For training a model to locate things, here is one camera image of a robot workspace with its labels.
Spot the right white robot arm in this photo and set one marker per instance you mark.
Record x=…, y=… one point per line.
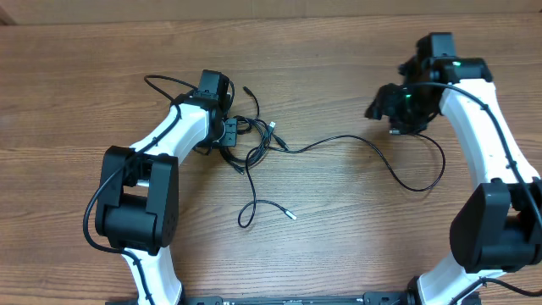
x=498, y=230

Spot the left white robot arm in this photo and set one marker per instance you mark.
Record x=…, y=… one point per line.
x=135, y=210

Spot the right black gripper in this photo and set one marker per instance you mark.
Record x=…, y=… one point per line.
x=382, y=102

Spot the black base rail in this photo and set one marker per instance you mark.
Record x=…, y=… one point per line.
x=368, y=298

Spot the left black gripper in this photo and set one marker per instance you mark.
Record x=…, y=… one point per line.
x=229, y=137

